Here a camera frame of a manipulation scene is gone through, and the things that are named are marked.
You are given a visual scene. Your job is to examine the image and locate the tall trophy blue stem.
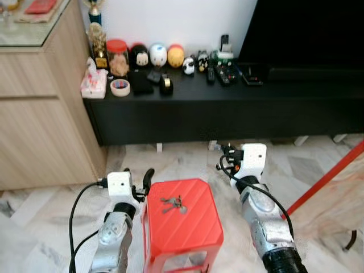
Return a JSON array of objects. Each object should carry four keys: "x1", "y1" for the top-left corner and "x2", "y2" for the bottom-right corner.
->
[{"x1": 84, "y1": 0, "x2": 106, "y2": 26}]

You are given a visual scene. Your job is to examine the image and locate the silver keys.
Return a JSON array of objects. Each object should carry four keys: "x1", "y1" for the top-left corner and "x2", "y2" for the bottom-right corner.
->
[{"x1": 162, "y1": 195, "x2": 187, "y2": 215}]

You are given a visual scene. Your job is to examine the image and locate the small panda figure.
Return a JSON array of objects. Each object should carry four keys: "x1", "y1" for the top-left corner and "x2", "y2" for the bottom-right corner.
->
[{"x1": 182, "y1": 57, "x2": 196, "y2": 76}]

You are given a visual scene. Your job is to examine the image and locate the red packet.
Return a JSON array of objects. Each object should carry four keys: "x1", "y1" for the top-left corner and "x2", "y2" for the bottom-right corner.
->
[{"x1": 24, "y1": 0, "x2": 59, "y2": 15}]

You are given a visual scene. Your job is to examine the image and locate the white tape roll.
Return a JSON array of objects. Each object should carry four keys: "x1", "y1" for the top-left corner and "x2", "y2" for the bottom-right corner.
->
[{"x1": 110, "y1": 78, "x2": 131, "y2": 97}]

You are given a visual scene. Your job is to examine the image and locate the black metal board leg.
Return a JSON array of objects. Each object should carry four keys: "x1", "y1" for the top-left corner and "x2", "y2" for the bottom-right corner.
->
[{"x1": 343, "y1": 229, "x2": 358, "y2": 251}]

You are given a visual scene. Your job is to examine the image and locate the clear jar red lid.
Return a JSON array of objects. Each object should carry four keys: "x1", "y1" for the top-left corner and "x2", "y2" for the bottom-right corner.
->
[{"x1": 106, "y1": 39, "x2": 130, "y2": 77}]

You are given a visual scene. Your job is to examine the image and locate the light wooden cabinet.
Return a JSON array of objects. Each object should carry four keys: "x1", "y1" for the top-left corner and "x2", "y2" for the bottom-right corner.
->
[{"x1": 0, "y1": 0, "x2": 109, "y2": 191}]

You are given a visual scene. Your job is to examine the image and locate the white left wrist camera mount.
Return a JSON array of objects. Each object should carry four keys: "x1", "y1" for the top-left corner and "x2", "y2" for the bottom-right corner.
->
[{"x1": 107, "y1": 172, "x2": 134, "y2": 200}]

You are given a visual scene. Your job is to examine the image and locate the white duck plush toy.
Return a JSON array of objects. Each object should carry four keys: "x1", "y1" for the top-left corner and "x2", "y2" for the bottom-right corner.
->
[{"x1": 149, "y1": 44, "x2": 168, "y2": 69}]

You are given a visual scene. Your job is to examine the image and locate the black remote coloured buttons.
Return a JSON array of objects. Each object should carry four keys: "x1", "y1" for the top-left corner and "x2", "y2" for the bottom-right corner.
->
[{"x1": 215, "y1": 64, "x2": 239, "y2": 87}]

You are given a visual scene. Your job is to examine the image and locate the marble board with red edge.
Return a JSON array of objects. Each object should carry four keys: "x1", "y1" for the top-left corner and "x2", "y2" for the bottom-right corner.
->
[{"x1": 283, "y1": 139, "x2": 364, "y2": 254}]

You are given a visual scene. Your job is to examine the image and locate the black fabric pouch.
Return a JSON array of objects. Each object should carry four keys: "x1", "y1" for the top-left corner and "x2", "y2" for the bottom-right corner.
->
[{"x1": 126, "y1": 70, "x2": 154, "y2": 96}]

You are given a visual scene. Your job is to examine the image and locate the gold trophy black base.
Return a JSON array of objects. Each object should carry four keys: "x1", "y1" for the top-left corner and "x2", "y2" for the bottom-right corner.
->
[{"x1": 88, "y1": 26, "x2": 110, "y2": 70}]

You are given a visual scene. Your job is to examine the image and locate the black tape dispenser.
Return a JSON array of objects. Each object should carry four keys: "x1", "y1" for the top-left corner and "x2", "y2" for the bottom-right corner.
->
[{"x1": 159, "y1": 74, "x2": 174, "y2": 96}]

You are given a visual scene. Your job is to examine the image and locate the red plastic stool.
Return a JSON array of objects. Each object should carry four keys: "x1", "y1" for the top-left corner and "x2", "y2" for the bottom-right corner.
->
[{"x1": 141, "y1": 178, "x2": 225, "y2": 273}]

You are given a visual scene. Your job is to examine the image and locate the small black device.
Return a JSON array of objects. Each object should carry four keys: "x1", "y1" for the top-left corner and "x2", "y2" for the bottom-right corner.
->
[{"x1": 147, "y1": 69, "x2": 163, "y2": 85}]

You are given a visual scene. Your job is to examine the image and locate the black mouse plush toy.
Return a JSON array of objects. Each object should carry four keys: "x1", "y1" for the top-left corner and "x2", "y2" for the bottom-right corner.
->
[{"x1": 129, "y1": 44, "x2": 151, "y2": 70}]

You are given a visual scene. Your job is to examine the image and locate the pink white tissue pack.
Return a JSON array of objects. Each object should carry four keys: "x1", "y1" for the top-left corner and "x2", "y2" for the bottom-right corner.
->
[{"x1": 81, "y1": 57, "x2": 109, "y2": 99}]

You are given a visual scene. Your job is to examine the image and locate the green white desk holder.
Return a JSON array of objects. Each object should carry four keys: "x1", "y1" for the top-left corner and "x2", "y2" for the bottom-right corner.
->
[{"x1": 210, "y1": 48, "x2": 235, "y2": 66}]

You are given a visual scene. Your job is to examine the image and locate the yellow bear plush toy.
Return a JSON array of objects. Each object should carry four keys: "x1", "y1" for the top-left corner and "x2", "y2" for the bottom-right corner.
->
[{"x1": 167, "y1": 44, "x2": 185, "y2": 69}]

